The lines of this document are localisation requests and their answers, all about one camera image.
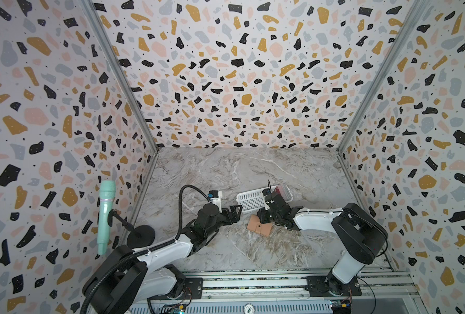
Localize red card stack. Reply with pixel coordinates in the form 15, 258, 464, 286
275, 184, 293, 202

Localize mint green microphone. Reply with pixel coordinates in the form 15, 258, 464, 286
97, 180, 116, 256

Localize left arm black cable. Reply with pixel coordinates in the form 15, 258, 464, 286
79, 184, 211, 314

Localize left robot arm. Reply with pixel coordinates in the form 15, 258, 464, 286
80, 203, 243, 313

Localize aluminium mounting rail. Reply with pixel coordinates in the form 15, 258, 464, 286
126, 268, 427, 313

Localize white plastic basket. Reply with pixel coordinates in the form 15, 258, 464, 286
236, 185, 277, 213

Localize tan leather card holder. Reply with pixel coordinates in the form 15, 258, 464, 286
247, 215, 274, 237

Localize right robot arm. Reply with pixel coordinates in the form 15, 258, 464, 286
257, 188, 388, 285

